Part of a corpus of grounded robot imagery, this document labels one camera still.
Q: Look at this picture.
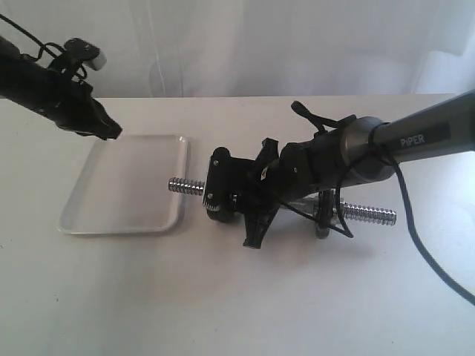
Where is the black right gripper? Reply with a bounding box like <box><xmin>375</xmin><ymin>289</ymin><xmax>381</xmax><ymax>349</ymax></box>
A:
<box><xmin>203</xmin><ymin>125</ymin><xmax>346</xmax><ymax>249</ymax></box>

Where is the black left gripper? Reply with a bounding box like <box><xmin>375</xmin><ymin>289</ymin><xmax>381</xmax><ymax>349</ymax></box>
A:
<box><xmin>52</xmin><ymin>81</ymin><xmax>122</xmax><ymax>140</ymax></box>

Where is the chrome dumbbell bar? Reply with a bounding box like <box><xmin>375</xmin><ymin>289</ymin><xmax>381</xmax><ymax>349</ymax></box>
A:
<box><xmin>168</xmin><ymin>177</ymin><xmax>397</xmax><ymax>226</ymax></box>

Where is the black weight plate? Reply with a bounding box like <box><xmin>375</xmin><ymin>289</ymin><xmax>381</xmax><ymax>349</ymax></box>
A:
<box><xmin>206</xmin><ymin>208</ymin><xmax>238</xmax><ymax>224</ymax></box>

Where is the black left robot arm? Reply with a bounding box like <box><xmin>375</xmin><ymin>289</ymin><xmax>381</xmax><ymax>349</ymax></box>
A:
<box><xmin>1</xmin><ymin>38</ymin><xmax>122</xmax><ymax>140</ymax></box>

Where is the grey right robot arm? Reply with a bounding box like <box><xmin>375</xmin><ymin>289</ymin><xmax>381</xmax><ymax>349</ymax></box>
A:
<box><xmin>203</xmin><ymin>92</ymin><xmax>474</xmax><ymax>248</ymax></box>

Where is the white plastic tray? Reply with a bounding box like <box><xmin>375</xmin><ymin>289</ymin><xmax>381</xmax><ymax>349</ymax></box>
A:
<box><xmin>59</xmin><ymin>134</ymin><xmax>190</xmax><ymax>236</ymax></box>

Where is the black weight plate taped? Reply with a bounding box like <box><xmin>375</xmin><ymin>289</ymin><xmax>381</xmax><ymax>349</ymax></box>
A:
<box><xmin>313</xmin><ymin>190</ymin><xmax>338</xmax><ymax>240</ymax></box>

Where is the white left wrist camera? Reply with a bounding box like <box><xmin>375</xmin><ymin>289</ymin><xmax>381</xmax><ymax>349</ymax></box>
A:
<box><xmin>64</xmin><ymin>38</ymin><xmax>107</xmax><ymax>71</ymax></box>

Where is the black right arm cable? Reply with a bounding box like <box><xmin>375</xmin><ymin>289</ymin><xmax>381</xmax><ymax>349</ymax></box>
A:
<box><xmin>278</xmin><ymin>125</ymin><xmax>475</xmax><ymax>297</ymax></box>

